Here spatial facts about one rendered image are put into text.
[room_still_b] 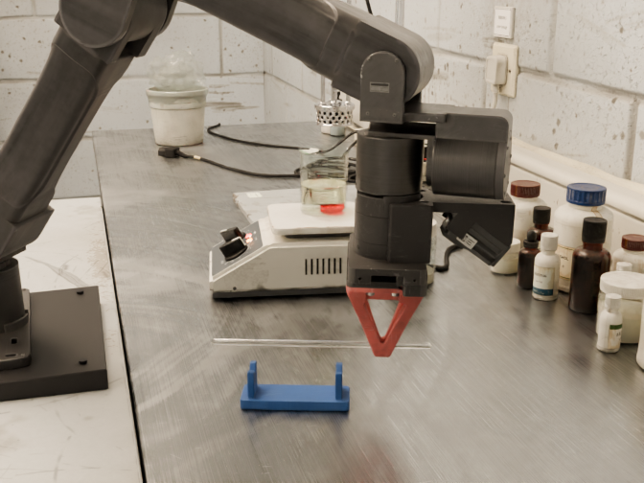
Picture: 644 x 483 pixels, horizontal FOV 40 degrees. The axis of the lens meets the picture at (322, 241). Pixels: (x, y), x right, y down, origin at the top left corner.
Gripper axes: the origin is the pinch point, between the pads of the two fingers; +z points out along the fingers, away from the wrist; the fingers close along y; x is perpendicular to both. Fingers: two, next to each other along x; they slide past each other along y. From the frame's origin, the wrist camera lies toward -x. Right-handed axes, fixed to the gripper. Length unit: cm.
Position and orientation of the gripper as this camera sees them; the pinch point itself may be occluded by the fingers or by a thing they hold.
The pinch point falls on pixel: (381, 346)
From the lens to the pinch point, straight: 80.8
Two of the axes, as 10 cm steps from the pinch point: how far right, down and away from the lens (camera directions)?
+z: -0.2, 9.6, 3.0
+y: 0.5, -3.0, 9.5
